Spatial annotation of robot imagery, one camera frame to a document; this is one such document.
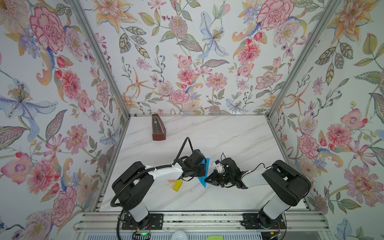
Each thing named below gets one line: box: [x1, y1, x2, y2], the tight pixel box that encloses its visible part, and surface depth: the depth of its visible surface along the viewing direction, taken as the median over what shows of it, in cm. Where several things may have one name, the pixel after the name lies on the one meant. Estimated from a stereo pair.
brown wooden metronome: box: [151, 113, 166, 141], surface depth 103 cm
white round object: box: [171, 230, 188, 240], surface depth 67 cm
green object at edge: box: [205, 235, 224, 240], surface depth 72 cm
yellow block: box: [172, 179, 183, 192], surface depth 86 cm
